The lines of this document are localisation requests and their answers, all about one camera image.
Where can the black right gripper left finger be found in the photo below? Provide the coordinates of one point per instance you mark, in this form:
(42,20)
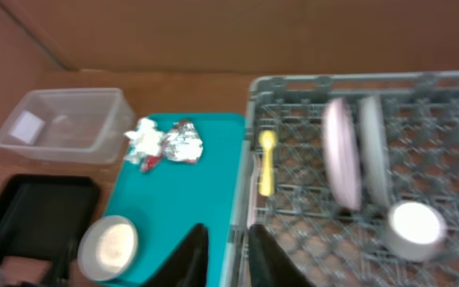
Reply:
(188,264)

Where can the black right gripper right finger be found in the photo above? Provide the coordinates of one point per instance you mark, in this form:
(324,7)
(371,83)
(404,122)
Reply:
(269,265)

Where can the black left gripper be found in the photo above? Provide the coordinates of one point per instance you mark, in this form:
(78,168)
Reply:
(58,274)

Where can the yellow plastic spoon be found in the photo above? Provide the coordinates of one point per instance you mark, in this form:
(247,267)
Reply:
(268,141)

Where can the white paper cup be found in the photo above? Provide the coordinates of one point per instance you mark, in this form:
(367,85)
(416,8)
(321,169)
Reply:
(414,231)

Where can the gray plate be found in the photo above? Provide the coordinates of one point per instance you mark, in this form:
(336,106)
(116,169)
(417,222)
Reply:
(373,148)

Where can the pink plastic utensil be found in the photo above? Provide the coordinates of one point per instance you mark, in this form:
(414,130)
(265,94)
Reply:
(253,190)

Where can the gray dishwasher rack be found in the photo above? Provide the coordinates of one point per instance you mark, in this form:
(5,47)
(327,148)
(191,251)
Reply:
(407,130)

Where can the gray bowl of grains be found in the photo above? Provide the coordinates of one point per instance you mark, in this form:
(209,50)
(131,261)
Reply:
(108,248)

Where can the teal serving tray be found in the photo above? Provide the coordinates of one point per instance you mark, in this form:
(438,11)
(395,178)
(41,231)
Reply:
(167,201)

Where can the black plastic tray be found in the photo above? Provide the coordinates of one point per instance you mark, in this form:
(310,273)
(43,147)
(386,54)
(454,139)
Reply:
(42,215)

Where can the red sauce packet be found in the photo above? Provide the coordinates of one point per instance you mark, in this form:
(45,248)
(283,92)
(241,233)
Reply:
(149,162)

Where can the crumpled foil wrapper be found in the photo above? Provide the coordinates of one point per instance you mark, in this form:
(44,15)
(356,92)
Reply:
(182,143)

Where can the crumpled white napkin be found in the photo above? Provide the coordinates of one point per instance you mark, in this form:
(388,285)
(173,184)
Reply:
(144,141)

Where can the clear plastic bin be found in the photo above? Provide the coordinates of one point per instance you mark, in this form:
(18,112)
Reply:
(81,125)

